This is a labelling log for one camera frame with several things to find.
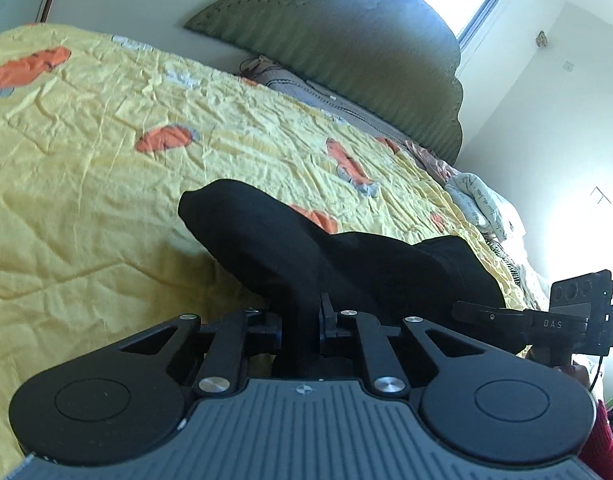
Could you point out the grey denim garment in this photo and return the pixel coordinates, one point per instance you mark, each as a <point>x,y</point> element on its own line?
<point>306,92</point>

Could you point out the person's red-sleeved right forearm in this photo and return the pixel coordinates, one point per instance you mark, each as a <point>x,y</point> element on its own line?
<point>604,440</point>

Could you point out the person's right hand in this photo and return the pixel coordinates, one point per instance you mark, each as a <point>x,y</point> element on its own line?
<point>571,374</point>

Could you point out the pink patterned blanket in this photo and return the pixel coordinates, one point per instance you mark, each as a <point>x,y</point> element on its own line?
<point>431,160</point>

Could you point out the zebra striped cloth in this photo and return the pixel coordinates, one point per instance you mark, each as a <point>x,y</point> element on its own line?
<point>504,260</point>

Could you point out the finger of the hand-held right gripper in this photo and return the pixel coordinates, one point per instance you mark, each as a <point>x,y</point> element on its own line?
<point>486,314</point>

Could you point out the wall hook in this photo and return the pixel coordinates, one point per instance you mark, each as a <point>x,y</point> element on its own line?
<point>600,195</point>

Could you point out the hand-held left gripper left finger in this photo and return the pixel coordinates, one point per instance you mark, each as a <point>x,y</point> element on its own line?
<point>226,350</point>

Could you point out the small wall sticker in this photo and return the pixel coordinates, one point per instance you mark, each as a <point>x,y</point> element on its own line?
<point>542,38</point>

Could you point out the black pants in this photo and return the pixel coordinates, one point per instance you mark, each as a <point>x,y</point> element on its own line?
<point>296,250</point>

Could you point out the white printed pillow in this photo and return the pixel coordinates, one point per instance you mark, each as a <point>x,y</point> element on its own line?
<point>481,205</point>

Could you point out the green padded headboard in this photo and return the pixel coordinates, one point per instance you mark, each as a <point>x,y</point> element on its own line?
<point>361,45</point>

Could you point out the yellow floral bedspread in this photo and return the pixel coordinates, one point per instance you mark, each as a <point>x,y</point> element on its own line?
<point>86,185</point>

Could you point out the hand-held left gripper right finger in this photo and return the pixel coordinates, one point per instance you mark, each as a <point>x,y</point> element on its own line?
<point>371,350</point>

